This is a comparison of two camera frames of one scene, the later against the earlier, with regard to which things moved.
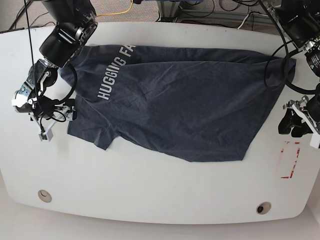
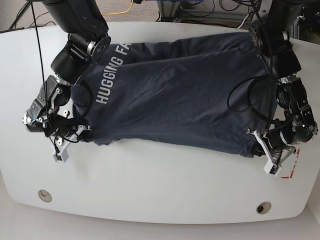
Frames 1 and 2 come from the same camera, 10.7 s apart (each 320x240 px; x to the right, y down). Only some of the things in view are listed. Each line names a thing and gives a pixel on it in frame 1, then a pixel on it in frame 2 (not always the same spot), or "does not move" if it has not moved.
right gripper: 309,111 → 276,150
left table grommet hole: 44,196 does not move
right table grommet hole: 263,207 does not move
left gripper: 46,112 → 66,130
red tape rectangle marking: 282,151 does not move
